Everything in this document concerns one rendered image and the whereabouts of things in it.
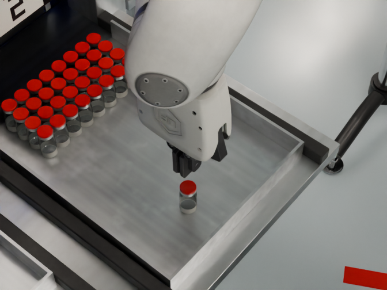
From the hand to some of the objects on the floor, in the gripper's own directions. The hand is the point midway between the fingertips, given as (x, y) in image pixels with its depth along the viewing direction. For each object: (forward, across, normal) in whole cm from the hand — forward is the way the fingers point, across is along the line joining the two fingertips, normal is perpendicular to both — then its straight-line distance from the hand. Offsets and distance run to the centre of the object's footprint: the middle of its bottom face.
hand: (186, 156), depth 97 cm
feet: (+99, +17, -98) cm, 140 cm away
